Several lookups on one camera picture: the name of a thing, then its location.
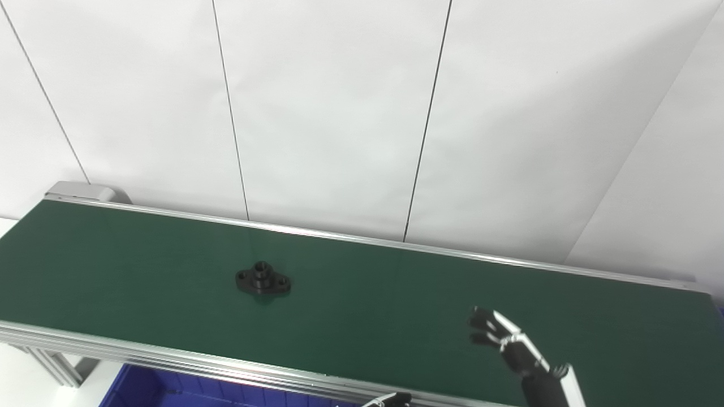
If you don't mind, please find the black flanged part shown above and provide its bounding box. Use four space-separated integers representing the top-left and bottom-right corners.
235 261 292 296

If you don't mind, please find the green conveyor belt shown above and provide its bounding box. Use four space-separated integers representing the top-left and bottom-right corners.
0 192 724 407
0 201 724 407

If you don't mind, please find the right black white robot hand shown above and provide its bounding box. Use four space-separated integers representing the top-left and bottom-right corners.
467 306 587 407

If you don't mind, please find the aluminium conveyor leg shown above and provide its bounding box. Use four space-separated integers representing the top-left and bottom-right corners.
20 346 100 388

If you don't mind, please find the large blue plastic bin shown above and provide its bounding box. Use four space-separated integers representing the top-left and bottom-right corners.
99 363 363 407

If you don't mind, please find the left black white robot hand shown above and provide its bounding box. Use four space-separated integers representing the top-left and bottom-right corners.
362 392 412 407

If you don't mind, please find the grey conveyor motor housing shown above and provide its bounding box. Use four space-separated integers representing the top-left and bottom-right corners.
44 181 132 205

